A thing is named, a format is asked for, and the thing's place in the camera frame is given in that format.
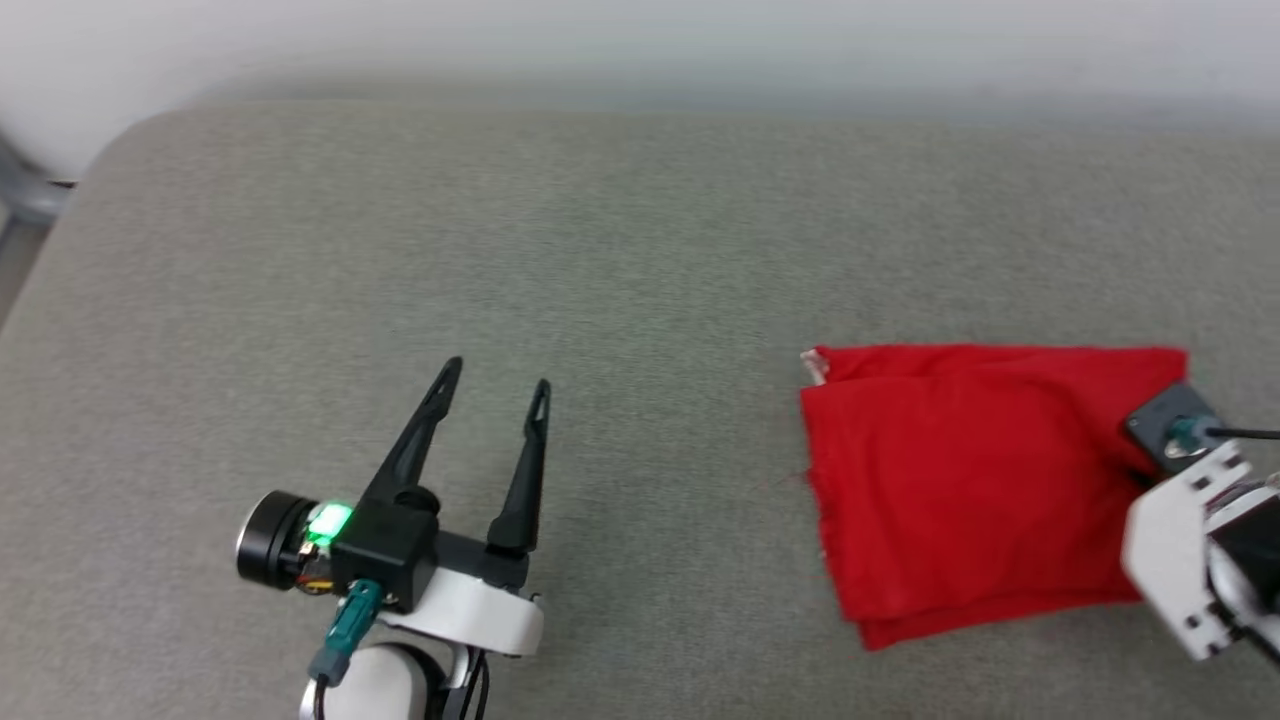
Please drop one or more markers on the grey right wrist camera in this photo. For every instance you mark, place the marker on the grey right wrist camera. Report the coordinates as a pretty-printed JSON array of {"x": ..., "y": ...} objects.
[{"x": 1160, "y": 415}]

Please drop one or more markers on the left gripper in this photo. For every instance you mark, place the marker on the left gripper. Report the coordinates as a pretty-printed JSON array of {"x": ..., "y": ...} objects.
[{"x": 480, "y": 610}]

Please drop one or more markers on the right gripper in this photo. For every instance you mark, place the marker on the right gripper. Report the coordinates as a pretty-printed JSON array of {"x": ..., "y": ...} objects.
[{"x": 1165, "y": 550}]

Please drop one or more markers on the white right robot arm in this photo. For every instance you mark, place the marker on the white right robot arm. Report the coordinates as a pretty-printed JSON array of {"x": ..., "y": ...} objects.
[{"x": 1255, "y": 545}]

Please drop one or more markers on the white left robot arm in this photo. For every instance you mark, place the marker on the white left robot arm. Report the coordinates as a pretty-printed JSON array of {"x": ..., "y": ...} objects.
[{"x": 380, "y": 690}]

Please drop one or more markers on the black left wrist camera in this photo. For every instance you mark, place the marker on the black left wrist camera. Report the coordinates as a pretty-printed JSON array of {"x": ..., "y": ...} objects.
[{"x": 385, "y": 550}]

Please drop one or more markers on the red and white garment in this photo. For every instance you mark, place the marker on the red and white garment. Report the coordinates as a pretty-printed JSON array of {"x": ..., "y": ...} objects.
[{"x": 960, "y": 480}]

